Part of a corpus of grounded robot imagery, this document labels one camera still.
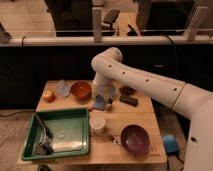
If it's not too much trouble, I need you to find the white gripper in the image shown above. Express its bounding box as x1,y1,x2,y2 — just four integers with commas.
92,79,116,99

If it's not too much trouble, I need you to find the blue sponge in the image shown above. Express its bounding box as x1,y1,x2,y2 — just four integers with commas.
93,95,106,111

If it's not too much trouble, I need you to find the white cloth in tray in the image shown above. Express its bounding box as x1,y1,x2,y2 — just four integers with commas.
53,141,82,152

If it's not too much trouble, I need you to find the white paper cup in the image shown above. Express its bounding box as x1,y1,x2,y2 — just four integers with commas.
89,116,106,133

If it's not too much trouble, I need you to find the orange apple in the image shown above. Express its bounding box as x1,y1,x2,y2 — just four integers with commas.
42,90,55,102

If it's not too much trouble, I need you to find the blue object on floor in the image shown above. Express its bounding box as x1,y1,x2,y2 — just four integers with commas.
163,135,180,154

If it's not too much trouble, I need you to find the black office chair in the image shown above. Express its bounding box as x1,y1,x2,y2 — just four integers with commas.
102,9,120,36

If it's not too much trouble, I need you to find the black rectangular block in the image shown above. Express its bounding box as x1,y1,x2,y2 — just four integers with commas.
119,96,138,106

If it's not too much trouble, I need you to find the purple bowl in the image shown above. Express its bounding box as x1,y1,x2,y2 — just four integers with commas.
120,125,150,155

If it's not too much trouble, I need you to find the orange bowl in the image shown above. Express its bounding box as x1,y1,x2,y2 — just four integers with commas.
71,81,91,100

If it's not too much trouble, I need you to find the small metal utensil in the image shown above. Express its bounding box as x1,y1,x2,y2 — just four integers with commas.
108,135,121,145

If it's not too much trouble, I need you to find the dark brown pinecone item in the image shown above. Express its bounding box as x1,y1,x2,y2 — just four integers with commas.
119,86,136,96

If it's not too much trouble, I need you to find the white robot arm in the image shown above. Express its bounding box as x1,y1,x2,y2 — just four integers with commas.
91,47,213,171

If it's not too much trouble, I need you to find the green plastic tray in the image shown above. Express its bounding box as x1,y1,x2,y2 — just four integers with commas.
21,108,90,161

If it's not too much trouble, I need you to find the white horizontal rail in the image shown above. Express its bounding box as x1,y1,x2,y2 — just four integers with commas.
0,35,213,47

